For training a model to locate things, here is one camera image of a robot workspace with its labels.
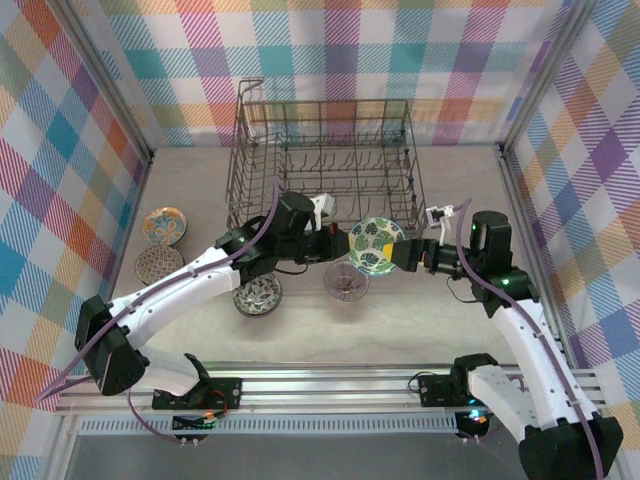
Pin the aluminium frame post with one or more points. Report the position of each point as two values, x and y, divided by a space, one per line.
545 75
100 75

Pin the clear pink glass bowl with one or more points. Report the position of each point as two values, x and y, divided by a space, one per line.
345 285

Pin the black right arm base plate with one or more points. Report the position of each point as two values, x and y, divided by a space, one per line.
437 390

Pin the purple geometric pattern bowl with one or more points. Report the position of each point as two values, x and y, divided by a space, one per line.
157 265

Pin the green leaf pattern bowl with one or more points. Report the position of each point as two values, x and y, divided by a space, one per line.
372 245

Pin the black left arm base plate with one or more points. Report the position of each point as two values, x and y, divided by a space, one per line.
225 392

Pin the left controller board with LEDs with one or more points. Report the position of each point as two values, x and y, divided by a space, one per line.
192 424

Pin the dark bowl with leaf print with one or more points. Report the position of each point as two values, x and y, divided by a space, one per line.
257 300

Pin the right controller board with LEDs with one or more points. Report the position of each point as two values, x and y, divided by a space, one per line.
475 420

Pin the aluminium mounting rail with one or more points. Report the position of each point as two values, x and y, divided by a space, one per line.
325 390

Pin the controller board with leds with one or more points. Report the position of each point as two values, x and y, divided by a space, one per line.
475 420
192 424

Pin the orange blue flower bowl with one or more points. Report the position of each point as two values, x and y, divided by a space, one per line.
165 226

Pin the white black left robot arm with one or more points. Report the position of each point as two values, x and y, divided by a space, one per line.
165 300

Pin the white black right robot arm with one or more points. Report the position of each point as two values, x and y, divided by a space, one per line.
525 340

